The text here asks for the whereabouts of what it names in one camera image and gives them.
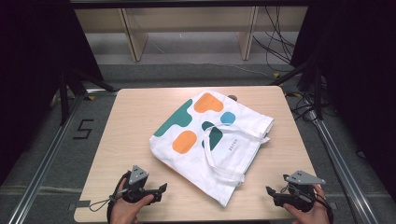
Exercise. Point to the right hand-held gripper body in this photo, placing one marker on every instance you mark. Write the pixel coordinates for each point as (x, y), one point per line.
(303, 179)

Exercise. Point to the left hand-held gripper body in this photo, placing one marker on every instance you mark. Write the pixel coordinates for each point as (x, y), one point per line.
(138, 175)

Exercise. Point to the white tote bag coloured shapes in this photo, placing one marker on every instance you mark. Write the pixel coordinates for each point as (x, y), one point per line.
(236, 146)

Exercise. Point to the person's right hand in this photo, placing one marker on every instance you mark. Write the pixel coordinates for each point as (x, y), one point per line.
(311, 216)

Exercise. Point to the person's left hand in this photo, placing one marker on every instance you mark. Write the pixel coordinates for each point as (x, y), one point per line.
(123, 213)

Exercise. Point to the grey tape strip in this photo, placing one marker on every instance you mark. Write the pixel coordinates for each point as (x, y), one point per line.
(333, 205)
(83, 204)

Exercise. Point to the yellow tape piece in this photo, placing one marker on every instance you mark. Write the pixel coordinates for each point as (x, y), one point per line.
(293, 94)
(276, 75)
(90, 97)

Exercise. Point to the black metal stand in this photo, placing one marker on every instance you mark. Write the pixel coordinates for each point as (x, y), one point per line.
(64, 99)
(317, 93)

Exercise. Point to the small brown round disc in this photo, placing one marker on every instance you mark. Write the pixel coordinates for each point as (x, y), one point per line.
(233, 97)

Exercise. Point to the black curtain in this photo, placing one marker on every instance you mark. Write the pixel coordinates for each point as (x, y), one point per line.
(358, 77)
(31, 62)

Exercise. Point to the light wooden shelf unit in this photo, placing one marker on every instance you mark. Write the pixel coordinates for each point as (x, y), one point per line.
(137, 46)

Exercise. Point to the aluminium floor rail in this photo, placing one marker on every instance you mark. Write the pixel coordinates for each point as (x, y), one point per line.
(46, 161)
(342, 161)

